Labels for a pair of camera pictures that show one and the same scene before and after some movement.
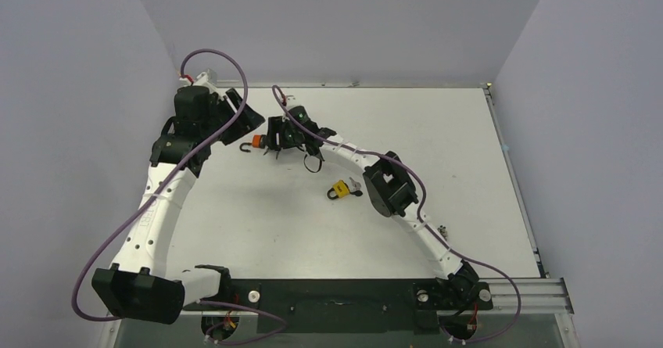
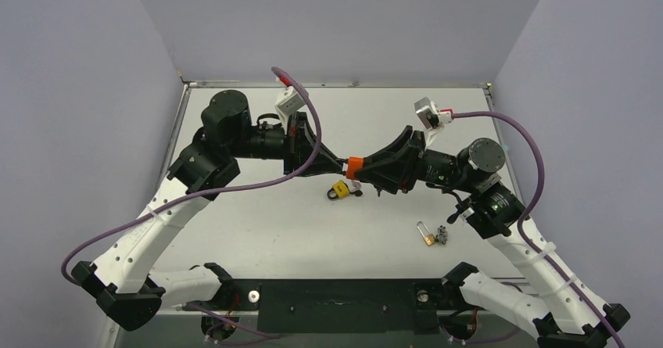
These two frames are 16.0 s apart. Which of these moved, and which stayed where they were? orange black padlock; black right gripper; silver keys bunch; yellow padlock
Moved: black right gripper; orange black padlock
Stayed: silver keys bunch; yellow padlock
